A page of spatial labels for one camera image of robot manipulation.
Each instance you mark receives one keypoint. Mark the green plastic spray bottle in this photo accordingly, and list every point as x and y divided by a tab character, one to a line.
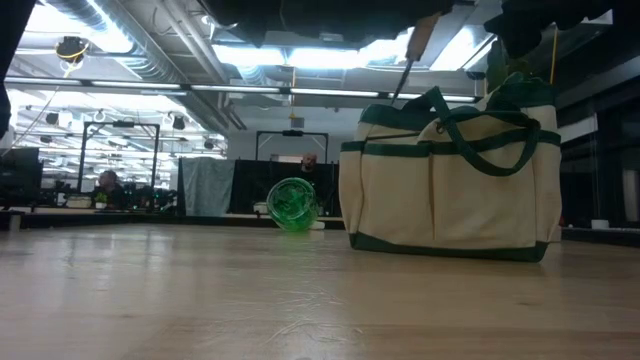
292	205

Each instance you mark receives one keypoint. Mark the cream and green gardening bag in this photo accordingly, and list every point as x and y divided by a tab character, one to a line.
450	200

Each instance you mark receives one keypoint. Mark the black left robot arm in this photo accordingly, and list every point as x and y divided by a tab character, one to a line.
10	30

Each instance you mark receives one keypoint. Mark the long ceiling light strip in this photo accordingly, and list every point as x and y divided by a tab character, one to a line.
235	89

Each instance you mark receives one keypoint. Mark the person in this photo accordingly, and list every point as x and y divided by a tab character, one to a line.
308	162
109	190

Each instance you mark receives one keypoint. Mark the black partition panel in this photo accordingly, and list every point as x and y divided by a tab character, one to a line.
255	187

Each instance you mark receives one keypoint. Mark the grey hanging cloth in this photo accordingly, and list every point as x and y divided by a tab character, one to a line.
207	185

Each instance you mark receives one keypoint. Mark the dark monitor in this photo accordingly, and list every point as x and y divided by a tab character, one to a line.
20	175

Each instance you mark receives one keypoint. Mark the small black rig frame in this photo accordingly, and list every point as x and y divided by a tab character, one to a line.
292	133

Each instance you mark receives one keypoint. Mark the silver ceiling duct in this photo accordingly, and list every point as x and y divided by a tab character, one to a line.
155	55

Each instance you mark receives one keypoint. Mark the large black rig frame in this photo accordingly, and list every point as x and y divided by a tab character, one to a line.
83	155

